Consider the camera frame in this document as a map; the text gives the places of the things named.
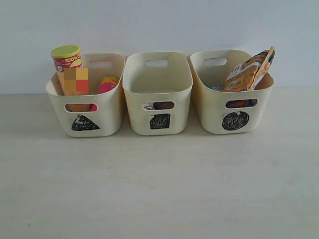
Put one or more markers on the purple chocolate box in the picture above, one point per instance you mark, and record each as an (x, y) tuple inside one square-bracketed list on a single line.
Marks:
[(163, 105)]

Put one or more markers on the blue white milk carton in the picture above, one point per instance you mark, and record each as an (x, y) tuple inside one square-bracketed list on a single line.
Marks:
[(148, 106)]

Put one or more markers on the pink Lays chips can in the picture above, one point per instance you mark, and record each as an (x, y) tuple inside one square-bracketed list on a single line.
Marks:
[(107, 84)]

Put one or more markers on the blue noodle packet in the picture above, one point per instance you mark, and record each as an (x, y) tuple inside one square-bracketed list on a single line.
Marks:
[(215, 87)]

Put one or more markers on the yellow Lays chips can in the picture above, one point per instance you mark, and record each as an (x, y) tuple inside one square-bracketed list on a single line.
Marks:
[(73, 78)]

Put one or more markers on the orange noodle packet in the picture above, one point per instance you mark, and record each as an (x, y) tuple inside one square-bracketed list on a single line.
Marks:
[(247, 76)]

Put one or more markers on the cream bin square mark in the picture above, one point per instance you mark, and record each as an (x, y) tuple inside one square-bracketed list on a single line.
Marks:
[(157, 77)]

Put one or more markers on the cream bin triangle mark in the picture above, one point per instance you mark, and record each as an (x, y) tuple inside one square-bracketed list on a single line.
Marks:
[(108, 117)]

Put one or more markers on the cream bin circle mark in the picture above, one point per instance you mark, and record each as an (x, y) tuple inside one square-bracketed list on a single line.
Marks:
[(221, 112)]

